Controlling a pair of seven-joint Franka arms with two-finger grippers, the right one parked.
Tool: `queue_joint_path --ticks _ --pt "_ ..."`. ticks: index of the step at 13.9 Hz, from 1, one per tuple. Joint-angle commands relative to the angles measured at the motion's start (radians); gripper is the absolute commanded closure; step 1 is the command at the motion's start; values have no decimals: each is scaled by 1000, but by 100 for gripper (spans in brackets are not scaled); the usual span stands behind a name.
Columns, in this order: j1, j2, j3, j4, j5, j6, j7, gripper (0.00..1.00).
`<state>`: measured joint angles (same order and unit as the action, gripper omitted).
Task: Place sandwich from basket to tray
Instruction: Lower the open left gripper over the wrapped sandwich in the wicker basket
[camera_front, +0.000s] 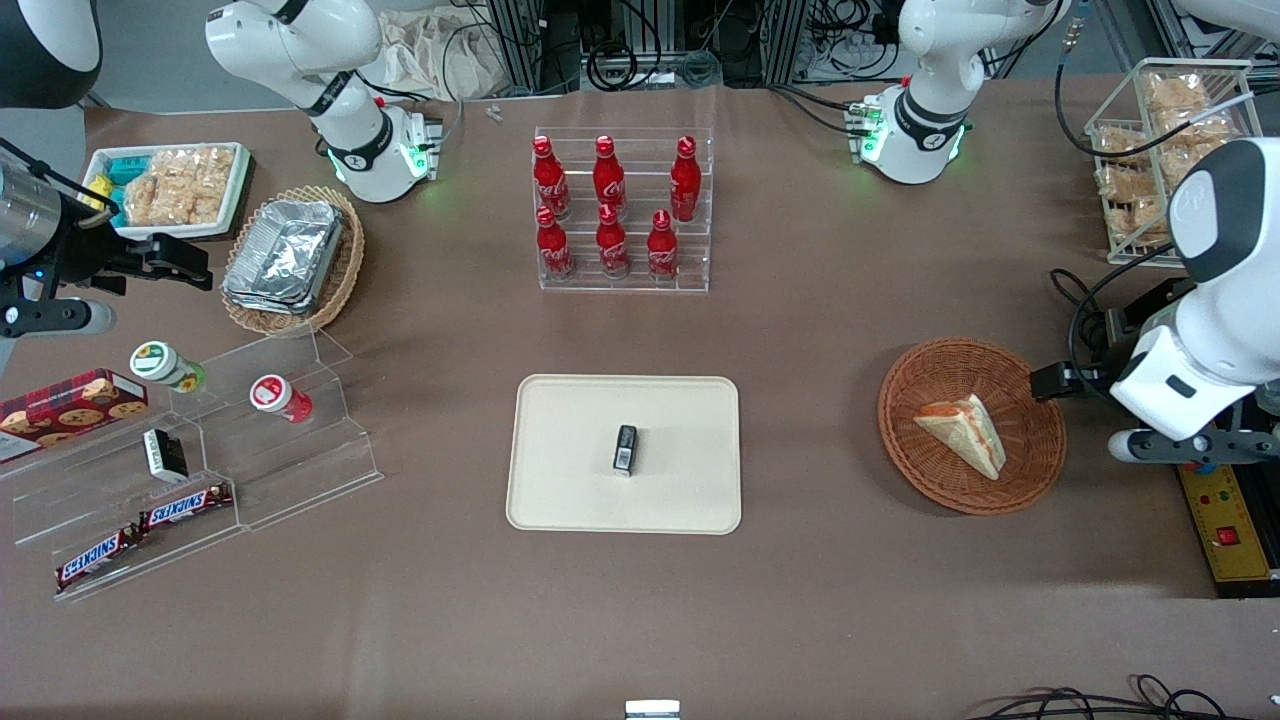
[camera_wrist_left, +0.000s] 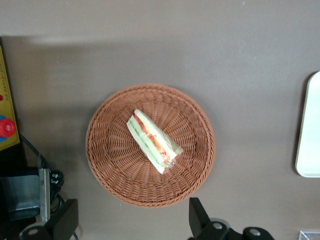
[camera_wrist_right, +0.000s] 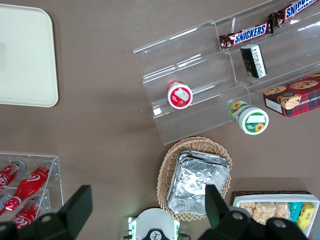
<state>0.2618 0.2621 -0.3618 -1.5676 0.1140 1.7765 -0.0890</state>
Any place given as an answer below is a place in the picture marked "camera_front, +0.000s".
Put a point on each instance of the clear acrylic bottle rack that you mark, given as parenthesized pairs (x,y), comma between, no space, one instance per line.
(640,150)

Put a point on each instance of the stack of foil trays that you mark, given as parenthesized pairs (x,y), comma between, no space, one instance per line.
(285,255)

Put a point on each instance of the clear rice cracker bag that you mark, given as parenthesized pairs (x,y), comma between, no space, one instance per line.
(1178,95)
(143,205)
(1130,205)
(180,188)
(215,185)
(1120,142)
(1200,130)

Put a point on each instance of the grey left wrist camera bar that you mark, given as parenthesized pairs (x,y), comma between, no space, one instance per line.
(1180,447)

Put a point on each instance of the yellow snack packet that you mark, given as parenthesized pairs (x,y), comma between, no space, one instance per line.
(98,192)

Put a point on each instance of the silver metal object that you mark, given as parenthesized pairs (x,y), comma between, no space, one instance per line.
(652,711)

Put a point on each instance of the red tartan cookie box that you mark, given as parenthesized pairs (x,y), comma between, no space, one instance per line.
(70,410)

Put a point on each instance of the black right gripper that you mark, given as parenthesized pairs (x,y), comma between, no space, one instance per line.
(88,256)

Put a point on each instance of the green sunflower yogurt cup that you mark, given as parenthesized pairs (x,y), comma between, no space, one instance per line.
(160,362)

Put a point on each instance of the grey right wrist camera bar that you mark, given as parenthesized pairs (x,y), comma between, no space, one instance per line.
(60,318)

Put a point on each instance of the brown round wicker basket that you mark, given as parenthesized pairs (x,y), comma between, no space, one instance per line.
(940,380)

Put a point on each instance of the triangular wrapped sandwich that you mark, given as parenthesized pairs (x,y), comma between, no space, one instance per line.
(965,430)

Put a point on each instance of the clear acrylic stepped stand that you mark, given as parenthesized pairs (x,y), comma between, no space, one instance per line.
(60,500)
(300,470)

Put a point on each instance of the black and white box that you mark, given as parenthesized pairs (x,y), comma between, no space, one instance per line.
(165,455)

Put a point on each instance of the white rectangular snack tray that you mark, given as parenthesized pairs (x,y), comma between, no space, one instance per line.
(120,215)

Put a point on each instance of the red strawberry yogurt cup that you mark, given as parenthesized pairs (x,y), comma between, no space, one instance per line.
(275,395)

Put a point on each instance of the yellow power strip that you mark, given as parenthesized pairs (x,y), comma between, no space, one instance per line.
(1215,510)

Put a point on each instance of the beige cloth bag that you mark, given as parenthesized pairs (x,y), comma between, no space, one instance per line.
(430,55)

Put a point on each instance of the beige plastic serving tray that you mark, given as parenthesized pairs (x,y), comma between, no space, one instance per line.
(570,460)

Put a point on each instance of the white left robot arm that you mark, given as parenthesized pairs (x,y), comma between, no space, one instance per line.
(930,110)

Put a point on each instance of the small black packet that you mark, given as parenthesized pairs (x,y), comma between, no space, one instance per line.
(625,450)

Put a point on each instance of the Snickers chocolate bar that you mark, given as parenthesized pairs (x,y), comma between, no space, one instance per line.
(185,507)
(97,558)

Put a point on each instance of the light oval wicker basket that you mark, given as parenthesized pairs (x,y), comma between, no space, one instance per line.
(340,270)

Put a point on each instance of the grey wrist camera bar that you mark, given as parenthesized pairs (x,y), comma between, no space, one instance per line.
(60,318)
(1180,447)

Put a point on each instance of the red cola bottle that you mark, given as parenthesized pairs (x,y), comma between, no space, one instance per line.
(553,248)
(685,180)
(662,250)
(612,245)
(548,180)
(608,178)

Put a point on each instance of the aluminium frame rack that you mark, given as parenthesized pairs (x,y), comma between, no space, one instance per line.
(520,40)

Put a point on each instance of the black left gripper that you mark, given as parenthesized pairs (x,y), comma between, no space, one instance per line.
(1056,381)

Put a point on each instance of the teal snack packet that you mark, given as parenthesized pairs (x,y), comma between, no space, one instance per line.
(128,168)

